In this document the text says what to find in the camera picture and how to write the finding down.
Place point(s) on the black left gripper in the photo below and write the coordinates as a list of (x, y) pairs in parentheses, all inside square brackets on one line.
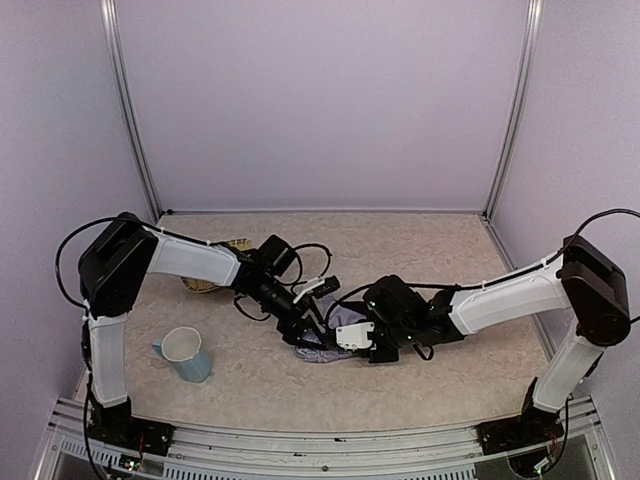
[(298, 323)]

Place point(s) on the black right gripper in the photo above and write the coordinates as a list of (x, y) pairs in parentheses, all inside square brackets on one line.
[(379, 351)]

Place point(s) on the lilac folding umbrella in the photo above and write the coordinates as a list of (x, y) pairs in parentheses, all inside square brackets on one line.
[(345, 313)]

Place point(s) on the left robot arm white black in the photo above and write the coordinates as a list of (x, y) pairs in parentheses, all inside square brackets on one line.
[(126, 283)]

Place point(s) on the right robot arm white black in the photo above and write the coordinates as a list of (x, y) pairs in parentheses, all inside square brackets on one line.
[(579, 278)]

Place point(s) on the light blue plastic pitcher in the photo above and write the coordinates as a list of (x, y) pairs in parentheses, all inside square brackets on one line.
[(183, 348)]

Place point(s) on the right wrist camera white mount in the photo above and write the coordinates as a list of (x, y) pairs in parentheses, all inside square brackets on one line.
[(356, 337)]

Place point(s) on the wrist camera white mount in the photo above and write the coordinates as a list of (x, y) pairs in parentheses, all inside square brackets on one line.
[(316, 287), (356, 337)]

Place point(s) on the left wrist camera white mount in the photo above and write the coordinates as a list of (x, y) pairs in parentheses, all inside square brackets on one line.
[(316, 287)]

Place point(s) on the aluminium front rail frame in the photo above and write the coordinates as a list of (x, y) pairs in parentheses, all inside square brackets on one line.
[(459, 451)]

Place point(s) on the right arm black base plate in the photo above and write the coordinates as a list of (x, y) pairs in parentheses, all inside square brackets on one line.
[(513, 433)]

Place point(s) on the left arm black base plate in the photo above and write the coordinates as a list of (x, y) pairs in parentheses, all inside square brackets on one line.
[(136, 434)]

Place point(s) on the left aluminium corner post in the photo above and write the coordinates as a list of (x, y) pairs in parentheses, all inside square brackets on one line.
[(114, 44)]

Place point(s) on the aluminium corner post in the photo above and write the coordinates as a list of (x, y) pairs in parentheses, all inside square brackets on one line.
[(114, 44), (517, 108)]

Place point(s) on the right aluminium corner post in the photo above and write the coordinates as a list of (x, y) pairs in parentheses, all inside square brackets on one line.
[(517, 108)]

